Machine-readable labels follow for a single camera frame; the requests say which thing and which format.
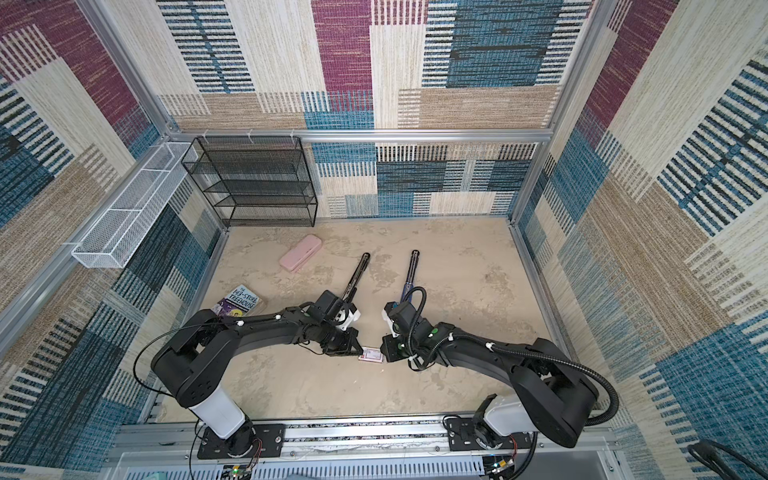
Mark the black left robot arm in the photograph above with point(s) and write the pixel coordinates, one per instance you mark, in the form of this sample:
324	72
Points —
193	362

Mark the black stapler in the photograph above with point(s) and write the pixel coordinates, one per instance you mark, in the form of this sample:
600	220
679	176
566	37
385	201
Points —
352	285

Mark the colourful paperback book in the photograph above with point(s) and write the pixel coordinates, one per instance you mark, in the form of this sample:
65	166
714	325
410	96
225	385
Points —
240	302

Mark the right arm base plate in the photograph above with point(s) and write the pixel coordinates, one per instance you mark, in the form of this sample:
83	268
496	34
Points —
486	433

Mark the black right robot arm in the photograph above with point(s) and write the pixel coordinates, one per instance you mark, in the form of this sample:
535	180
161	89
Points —
560	397

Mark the black mesh shelf rack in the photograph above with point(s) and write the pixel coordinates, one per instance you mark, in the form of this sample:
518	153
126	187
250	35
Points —
262	181

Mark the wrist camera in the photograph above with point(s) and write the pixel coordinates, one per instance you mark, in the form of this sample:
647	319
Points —
339	311
399	317

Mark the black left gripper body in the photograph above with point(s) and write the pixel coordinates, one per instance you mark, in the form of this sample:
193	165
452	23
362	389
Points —
337	341

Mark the red white staple box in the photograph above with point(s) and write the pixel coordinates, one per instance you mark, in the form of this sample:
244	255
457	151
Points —
372	355

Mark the aluminium front rail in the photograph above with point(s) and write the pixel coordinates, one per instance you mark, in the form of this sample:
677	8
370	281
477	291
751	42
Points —
368	447

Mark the blue stapler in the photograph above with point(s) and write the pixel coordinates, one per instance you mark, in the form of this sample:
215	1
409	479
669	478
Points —
410	277

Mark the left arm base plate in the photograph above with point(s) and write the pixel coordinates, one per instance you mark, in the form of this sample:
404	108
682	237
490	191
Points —
250	441

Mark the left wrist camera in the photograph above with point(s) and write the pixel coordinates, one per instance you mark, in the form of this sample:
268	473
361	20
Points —
339	311

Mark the white wire mesh basket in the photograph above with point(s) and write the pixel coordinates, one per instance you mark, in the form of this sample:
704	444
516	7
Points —
114	238

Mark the pink pencil case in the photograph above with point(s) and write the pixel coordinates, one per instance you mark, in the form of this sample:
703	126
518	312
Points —
299	255

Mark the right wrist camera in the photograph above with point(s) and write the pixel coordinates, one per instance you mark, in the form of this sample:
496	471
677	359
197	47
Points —
399	317

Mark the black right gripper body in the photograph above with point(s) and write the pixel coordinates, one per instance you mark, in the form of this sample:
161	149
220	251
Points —
399	347

